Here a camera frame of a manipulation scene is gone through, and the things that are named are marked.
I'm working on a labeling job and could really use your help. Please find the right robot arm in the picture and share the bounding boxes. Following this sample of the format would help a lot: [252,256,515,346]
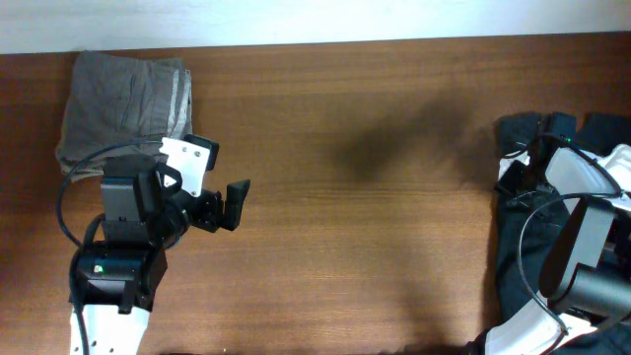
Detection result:
[464,112,630,354]

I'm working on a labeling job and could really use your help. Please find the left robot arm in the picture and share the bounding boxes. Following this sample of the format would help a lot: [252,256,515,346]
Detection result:
[69,155,250,354]

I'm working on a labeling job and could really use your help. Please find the dark garment pile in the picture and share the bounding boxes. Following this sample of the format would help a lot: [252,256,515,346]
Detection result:
[497,112,630,160]

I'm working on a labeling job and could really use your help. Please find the folded grey shorts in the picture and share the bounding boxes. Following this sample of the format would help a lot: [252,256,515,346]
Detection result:
[55,51,192,181]

